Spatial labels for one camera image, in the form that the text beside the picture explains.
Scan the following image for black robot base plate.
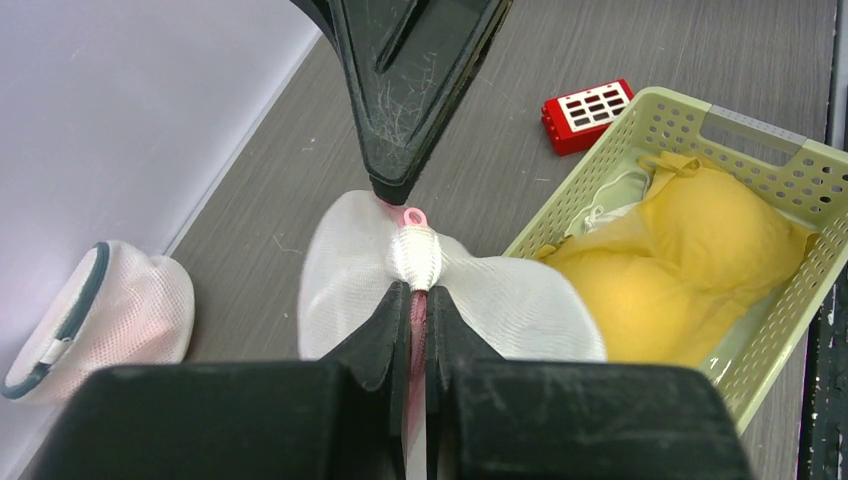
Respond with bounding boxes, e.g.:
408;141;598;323
796;270;847;480

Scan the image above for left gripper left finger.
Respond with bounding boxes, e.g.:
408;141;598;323
321;281;411;479

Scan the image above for yellow bra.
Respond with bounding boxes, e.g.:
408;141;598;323
537;151;815;367

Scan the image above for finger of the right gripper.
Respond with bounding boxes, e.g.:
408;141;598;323
295;0;511;205

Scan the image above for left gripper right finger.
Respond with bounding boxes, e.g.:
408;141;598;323
425;286;502;479

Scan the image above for red toy block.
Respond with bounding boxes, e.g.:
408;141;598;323
540;78;634;156

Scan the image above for green plastic basket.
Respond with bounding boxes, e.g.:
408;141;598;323
507;84;847;430

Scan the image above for white pink-zipper laundry bag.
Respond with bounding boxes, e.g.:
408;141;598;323
297;190;607;479

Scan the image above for white grey-zipper laundry bag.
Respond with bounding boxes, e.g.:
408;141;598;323
1;240;195;404

